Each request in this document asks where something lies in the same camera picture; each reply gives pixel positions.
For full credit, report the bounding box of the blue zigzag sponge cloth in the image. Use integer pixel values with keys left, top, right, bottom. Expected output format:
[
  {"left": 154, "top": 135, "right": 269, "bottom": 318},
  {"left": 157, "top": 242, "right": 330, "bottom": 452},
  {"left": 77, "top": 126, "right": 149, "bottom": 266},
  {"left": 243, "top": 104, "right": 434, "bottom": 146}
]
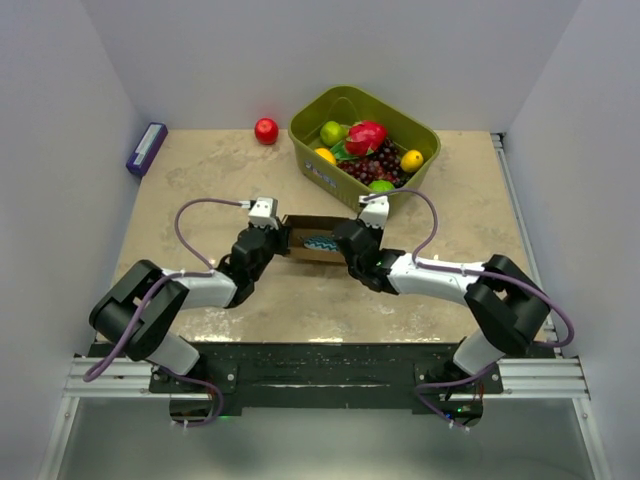
[{"left": 303, "top": 236, "right": 339, "bottom": 253}]

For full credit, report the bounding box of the brown cardboard paper box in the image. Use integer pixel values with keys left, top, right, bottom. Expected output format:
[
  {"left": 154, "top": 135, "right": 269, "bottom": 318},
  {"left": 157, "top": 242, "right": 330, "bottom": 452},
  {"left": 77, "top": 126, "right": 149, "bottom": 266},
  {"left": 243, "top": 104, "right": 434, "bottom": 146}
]
[{"left": 283, "top": 214, "right": 358, "bottom": 265}]

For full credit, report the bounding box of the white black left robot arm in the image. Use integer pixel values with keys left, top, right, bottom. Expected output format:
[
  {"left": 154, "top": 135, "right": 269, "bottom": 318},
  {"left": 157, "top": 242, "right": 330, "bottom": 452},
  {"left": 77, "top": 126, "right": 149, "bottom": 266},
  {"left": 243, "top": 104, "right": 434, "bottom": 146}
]
[{"left": 85, "top": 226, "right": 290, "bottom": 392}]

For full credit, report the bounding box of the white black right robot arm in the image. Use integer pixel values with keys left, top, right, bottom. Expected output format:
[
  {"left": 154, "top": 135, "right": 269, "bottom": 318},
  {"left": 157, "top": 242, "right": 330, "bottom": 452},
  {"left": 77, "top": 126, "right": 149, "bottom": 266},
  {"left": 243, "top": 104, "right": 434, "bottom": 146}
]
[{"left": 332, "top": 220, "right": 550, "bottom": 393}]

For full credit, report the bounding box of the purple rectangular box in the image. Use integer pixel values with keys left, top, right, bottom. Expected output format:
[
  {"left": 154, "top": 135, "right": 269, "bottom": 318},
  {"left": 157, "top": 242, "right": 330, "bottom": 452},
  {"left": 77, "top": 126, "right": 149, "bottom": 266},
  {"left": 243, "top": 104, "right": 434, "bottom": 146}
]
[{"left": 125, "top": 122, "right": 168, "bottom": 178}]

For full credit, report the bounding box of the green lime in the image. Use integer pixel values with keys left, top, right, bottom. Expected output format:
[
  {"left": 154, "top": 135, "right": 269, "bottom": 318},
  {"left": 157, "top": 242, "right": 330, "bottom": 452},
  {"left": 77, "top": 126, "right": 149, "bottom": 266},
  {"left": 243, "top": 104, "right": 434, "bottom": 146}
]
[{"left": 368, "top": 179, "right": 395, "bottom": 194}]

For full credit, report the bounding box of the purple grape bunch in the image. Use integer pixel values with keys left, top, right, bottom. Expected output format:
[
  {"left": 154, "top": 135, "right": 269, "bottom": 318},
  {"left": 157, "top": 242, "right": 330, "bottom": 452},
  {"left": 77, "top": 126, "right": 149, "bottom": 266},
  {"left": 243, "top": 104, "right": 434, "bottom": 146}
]
[{"left": 337, "top": 138, "right": 411, "bottom": 188}]

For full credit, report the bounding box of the yellow lemon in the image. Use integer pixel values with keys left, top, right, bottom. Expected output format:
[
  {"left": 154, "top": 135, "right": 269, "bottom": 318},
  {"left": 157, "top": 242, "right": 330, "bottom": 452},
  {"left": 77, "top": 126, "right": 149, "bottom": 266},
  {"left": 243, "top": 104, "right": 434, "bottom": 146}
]
[{"left": 400, "top": 150, "right": 424, "bottom": 174}]

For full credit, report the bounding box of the orange fruit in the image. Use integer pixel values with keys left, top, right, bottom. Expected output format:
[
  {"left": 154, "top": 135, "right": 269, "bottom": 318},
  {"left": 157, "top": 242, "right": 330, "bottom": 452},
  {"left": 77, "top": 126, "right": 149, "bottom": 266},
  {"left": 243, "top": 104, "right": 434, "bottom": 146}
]
[{"left": 314, "top": 148, "right": 337, "bottom": 165}]

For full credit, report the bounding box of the red dragon fruit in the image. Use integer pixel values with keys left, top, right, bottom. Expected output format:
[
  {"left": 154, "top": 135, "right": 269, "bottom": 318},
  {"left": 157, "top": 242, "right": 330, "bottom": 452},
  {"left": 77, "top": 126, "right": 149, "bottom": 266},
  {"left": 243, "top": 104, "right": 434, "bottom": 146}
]
[{"left": 344, "top": 121, "right": 388, "bottom": 157}]

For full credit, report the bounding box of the green apple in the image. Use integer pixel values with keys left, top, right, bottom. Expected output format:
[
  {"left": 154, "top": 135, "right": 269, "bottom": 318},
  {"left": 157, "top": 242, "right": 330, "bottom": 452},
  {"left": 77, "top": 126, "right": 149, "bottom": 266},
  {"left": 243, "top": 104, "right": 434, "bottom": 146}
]
[{"left": 320, "top": 121, "right": 348, "bottom": 147}]

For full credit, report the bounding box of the red apple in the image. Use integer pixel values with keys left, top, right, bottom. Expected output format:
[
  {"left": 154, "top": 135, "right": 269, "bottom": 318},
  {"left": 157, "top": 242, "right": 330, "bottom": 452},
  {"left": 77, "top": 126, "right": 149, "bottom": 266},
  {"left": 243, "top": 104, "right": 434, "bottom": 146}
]
[{"left": 254, "top": 117, "right": 279, "bottom": 145}]

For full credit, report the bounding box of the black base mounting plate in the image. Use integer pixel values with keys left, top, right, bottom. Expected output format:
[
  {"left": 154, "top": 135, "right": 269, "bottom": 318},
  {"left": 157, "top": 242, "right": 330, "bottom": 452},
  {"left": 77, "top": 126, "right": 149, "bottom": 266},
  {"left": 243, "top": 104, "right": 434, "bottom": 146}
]
[{"left": 89, "top": 339, "right": 564, "bottom": 419}]

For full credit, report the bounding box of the green plastic tub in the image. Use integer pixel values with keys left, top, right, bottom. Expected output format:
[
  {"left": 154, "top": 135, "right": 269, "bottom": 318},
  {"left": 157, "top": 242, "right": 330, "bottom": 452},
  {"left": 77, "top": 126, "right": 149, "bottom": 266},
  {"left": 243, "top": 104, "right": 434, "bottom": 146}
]
[{"left": 289, "top": 85, "right": 441, "bottom": 210}]

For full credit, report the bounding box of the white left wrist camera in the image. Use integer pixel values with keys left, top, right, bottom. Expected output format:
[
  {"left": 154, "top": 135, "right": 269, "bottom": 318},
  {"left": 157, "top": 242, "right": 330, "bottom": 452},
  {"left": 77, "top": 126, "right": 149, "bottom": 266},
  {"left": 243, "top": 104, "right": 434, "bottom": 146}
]
[{"left": 248, "top": 197, "right": 281, "bottom": 230}]

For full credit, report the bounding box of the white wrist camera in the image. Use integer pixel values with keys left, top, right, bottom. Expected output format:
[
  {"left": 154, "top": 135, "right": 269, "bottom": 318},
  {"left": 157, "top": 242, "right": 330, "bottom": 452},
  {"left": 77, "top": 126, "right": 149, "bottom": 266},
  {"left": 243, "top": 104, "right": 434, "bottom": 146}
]
[
  {"left": 357, "top": 195, "right": 390, "bottom": 230},
  {"left": 248, "top": 197, "right": 281, "bottom": 230}
]

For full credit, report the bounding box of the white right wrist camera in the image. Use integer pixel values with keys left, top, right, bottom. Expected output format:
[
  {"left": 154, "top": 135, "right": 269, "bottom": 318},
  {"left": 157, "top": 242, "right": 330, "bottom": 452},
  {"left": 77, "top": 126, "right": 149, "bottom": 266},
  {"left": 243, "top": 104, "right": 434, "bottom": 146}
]
[{"left": 357, "top": 195, "right": 390, "bottom": 230}]

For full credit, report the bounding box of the aluminium rail frame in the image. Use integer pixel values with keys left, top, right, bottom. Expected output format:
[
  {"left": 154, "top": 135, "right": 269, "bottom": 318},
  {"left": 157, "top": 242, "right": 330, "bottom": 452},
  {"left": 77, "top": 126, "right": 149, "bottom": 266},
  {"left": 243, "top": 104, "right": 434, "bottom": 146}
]
[{"left": 37, "top": 131, "right": 614, "bottom": 480}]

